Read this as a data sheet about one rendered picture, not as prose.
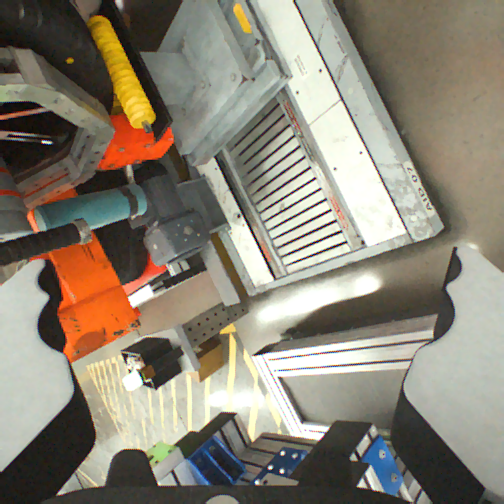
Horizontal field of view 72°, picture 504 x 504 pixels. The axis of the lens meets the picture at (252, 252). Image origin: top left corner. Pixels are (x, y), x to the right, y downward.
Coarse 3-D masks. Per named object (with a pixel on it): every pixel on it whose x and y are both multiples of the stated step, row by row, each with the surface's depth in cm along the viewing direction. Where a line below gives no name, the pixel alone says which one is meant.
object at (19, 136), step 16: (0, 112) 70; (16, 112) 72; (32, 112) 74; (48, 112) 86; (0, 128) 74; (16, 128) 78; (32, 128) 81; (48, 128) 88; (64, 128) 85; (0, 144) 90; (16, 144) 90; (32, 144) 90; (48, 144) 88; (64, 144) 87; (16, 160) 90; (32, 160) 90; (16, 176) 91
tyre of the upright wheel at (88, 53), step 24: (0, 0) 48; (24, 0) 51; (48, 0) 56; (72, 0) 66; (0, 24) 50; (24, 24) 51; (48, 24) 54; (72, 24) 59; (24, 48) 55; (48, 48) 57; (72, 48) 60; (96, 48) 67; (72, 72) 65; (96, 72) 68; (96, 96) 75; (72, 144) 89
